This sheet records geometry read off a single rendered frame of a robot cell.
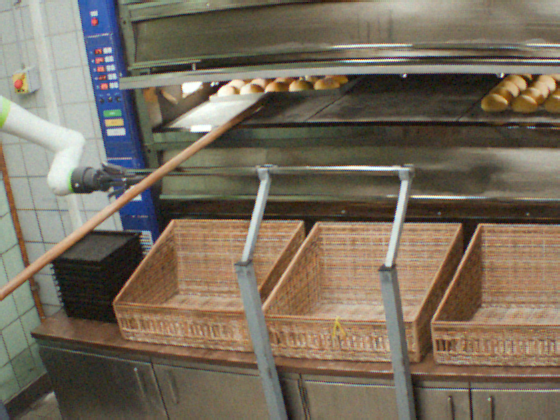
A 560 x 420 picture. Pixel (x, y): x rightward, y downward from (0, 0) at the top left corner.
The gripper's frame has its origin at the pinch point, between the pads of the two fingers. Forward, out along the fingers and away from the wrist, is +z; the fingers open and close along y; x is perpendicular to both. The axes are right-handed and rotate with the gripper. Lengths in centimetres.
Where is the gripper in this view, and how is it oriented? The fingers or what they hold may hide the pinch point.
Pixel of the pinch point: (136, 179)
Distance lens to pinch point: 379.7
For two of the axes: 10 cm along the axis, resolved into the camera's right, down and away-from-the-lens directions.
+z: 8.5, 0.1, -5.2
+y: 1.9, 9.3, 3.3
